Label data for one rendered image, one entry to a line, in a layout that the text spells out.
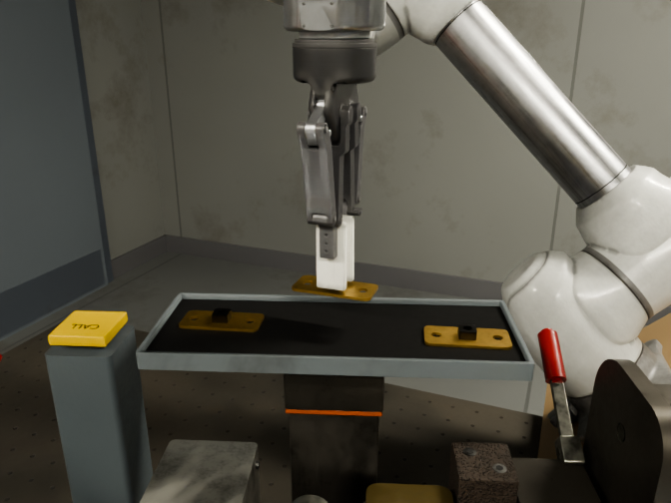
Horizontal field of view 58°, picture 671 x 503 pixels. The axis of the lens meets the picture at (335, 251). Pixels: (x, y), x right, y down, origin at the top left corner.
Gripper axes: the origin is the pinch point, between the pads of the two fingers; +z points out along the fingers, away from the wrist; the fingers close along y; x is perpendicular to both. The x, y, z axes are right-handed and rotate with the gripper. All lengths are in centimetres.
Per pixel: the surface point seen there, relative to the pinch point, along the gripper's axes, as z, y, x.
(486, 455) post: 14.0, 8.4, 16.9
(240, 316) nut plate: 7.7, 2.5, -9.9
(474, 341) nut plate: 7.8, -0.2, 14.3
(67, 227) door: 81, -194, -225
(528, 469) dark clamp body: 16.0, 6.5, 20.5
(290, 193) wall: 74, -278, -128
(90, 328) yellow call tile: 8.0, 9.5, -23.4
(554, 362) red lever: 10.2, -3.1, 21.9
